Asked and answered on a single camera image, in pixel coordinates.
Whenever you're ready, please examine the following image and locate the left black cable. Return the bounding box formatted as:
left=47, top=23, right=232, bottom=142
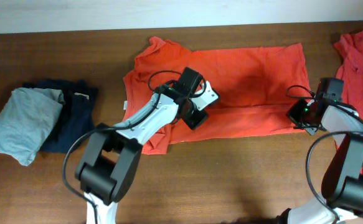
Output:
left=62, top=70, right=207, bottom=224

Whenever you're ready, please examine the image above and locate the orange FRAM t-shirt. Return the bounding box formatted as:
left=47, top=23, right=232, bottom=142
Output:
left=123, top=37, right=309, bottom=155

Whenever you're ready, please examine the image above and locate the red crumpled shirt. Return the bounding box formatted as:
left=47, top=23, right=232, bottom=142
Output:
left=333, top=29, right=363, bottom=180

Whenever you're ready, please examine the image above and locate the right black cable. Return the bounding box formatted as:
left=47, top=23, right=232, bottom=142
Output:
left=285, top=85, right=363, bottom=224

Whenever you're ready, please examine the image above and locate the grey folded shirt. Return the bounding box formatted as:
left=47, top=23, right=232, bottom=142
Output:
left=0, top=88, right=65, bottom=166

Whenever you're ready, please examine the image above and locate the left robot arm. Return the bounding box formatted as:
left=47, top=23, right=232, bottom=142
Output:
left=71, top=82, right=219, bottom=223

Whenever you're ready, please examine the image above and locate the navy folded garment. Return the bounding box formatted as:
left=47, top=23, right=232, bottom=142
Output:
left=22, top=79, right=98, bottom=153

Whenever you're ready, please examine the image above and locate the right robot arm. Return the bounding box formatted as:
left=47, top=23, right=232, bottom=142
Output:
left=275, top=78, right=363, bottom=224

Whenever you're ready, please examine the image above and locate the black cable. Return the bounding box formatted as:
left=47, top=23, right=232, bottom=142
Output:
left=285, top=85, right=363, bottom=224
left=62, top=70, right=207, bottom=224

